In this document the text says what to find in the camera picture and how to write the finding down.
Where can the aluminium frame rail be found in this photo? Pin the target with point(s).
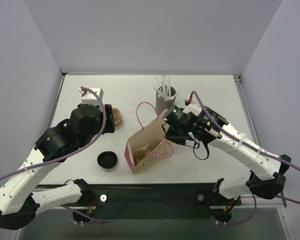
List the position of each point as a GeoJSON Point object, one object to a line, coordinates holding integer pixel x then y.
{"type": "Point", "coordinates": [252, 129]}

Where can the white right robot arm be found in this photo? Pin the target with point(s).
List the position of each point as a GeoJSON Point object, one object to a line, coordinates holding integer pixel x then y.
{"type": "Point", "coordinates": [266, 177]}

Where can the beige pink paper bag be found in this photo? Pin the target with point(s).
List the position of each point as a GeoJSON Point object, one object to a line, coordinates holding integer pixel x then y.
{"type": "Point", "coordinates": [155, 130]}

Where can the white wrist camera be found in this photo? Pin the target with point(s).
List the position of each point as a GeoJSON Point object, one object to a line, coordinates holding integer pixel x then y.
{"type": "Point", "coordinates": [88, 98]}
{"type": "Point", "coordinates": [192, 106]}

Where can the brown cardboard cup carrier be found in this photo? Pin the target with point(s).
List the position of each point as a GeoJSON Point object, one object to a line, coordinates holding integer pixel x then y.
{"type": "Point", "coordinates": [139, 155]}
{"type": "Point", "coordinates": [117, 116]}

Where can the grey cylindrical holder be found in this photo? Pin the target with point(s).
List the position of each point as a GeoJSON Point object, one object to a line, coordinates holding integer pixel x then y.
{"type": "Point", "coordinates": [161, 105]}

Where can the black cup lid stack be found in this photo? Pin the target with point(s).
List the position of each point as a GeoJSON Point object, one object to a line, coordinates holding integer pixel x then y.
{"type": "Point", "coordinates": [107, 159]}

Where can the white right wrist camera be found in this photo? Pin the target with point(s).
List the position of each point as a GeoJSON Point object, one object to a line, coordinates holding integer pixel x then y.
{"type": "Point", "coordinates": [192, 106]}

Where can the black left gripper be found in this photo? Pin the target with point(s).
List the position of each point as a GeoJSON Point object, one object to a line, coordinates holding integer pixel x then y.
{"type": "Point", "coordinates": [109, 118]}

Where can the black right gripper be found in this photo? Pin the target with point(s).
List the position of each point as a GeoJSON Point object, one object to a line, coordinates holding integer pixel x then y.
{"type": "Point", "coordinates": [168, 115]}

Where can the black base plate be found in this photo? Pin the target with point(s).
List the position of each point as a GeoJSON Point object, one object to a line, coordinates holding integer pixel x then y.
{"type": "Point", "coordinates": [158, 201]}

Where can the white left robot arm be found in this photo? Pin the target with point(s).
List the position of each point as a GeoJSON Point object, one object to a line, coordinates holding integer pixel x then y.
{"type": "Point", "coordinates": [19, 204]}

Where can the white stirrer sticks bundle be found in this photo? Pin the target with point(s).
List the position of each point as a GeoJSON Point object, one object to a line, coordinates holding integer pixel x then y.
{"type": "Point", "coordinates": [164, 88]}

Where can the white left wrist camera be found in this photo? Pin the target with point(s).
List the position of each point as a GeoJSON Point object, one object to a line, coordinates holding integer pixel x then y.
{"type": "Point", "coordinates": [88, 98]}

